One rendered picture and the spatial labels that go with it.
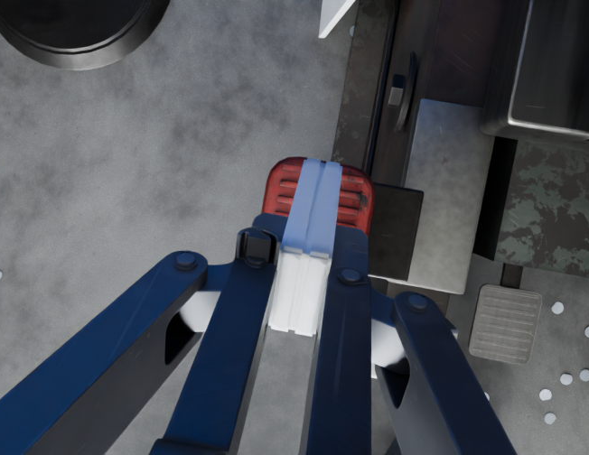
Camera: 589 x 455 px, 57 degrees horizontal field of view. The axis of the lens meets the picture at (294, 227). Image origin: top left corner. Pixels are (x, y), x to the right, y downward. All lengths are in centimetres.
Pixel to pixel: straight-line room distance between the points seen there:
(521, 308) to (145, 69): 80
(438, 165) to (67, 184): 87
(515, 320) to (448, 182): 57
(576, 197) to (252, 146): 73
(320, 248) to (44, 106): 107
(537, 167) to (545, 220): 4
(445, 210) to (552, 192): 8
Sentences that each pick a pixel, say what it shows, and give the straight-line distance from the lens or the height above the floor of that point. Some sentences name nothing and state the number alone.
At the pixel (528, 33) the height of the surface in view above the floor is 70.
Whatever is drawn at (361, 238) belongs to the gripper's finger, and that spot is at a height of 88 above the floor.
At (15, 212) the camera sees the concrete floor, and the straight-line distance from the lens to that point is 122.
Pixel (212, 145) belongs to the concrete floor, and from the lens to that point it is 108.
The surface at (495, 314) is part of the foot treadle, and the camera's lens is 96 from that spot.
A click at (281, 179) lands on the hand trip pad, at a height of 76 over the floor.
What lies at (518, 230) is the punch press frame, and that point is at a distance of 44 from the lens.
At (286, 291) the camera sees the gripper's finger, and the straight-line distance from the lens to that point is 16.
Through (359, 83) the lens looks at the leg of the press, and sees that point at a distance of 105.
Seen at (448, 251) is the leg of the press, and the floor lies 64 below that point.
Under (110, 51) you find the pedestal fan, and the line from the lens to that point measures 114.
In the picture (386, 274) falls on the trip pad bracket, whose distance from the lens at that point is 36.
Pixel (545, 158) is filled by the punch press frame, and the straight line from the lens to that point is 44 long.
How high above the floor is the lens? 106
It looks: 85 degrees down
